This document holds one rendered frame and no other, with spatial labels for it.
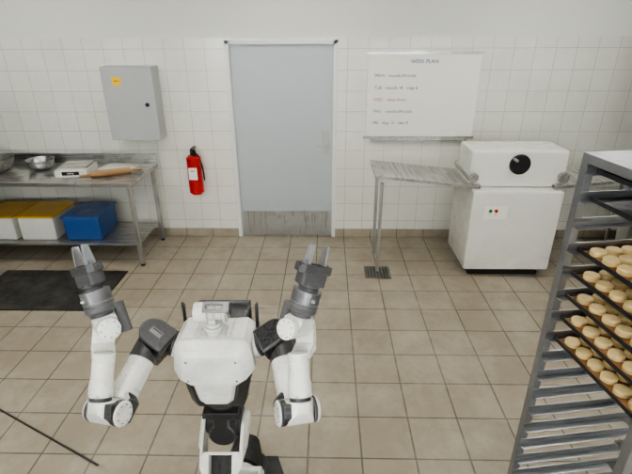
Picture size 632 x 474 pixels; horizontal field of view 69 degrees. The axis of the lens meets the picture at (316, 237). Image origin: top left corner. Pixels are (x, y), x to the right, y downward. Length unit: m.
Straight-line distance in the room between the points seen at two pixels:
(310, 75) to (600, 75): 2.84
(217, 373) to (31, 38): 4.52
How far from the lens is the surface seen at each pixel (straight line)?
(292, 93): 4.91
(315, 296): 1.37
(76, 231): 5.22
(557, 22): 5.30
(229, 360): 1.59
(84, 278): 1.53
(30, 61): 5.66
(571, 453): 2.46
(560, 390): 2.16
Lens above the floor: 2.18
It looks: 24 degrees down
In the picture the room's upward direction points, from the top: straight up
